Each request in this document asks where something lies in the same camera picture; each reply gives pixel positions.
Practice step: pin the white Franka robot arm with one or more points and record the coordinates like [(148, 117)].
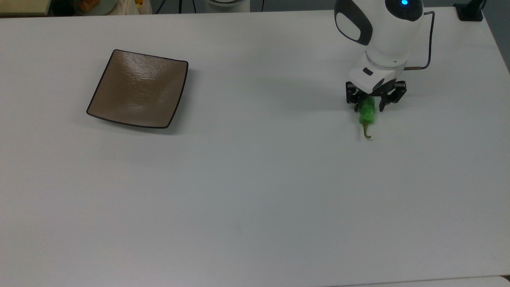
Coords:
[(390, 36)]

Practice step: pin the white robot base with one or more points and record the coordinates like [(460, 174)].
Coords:
[(227, 6)]

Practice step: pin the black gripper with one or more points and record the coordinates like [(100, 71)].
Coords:
[(384, 95)]

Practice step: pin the white container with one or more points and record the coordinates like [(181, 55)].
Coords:
[(127, 7)]

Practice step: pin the green chili pepper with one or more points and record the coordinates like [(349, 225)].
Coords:
[(366, 113)]

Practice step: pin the beige box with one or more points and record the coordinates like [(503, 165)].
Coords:
[(24, 6)]

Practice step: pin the orange food piece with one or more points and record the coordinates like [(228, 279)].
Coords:
[(87, 4)]

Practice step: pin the pale round bowl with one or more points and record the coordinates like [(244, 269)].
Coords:
[(107, 4)]

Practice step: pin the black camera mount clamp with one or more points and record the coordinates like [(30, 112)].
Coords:
[(470, 14)]

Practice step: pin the brown square ceramic plate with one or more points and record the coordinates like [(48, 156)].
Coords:
[(139, 87)]

